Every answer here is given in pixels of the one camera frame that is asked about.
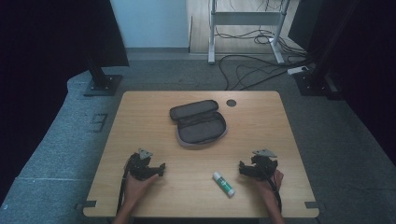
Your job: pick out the round dark table grommet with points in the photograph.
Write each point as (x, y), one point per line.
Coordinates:
(231, 103)

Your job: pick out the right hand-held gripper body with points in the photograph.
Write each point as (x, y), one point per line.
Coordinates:
(264, 165)

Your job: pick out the black curtain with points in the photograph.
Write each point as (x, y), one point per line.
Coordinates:
(358, 62)
(46, 46)

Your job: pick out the grey table corner bracket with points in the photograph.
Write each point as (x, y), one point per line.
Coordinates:
(87, 204)

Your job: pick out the person's right hand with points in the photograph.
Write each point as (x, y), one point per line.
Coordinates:
(274, 185)

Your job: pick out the black metal stand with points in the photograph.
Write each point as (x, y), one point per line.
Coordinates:
(317, 79)
(101, 79)

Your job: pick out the white power strip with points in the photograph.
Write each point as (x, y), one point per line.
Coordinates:
(298, 70)

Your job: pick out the grey floor socket plate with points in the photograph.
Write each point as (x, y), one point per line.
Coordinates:
(99, 122)

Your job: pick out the open grey pencil case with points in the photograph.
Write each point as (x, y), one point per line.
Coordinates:
(199, 124)

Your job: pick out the white metal desk frame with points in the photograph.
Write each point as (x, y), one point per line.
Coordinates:
(246, 18)

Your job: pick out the person's left hand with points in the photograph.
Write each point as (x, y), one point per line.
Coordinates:
(137, 188)

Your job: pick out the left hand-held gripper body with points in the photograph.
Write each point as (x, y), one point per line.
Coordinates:
(138, 166)

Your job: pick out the white green glue stick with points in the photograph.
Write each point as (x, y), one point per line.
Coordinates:
(223, 184)

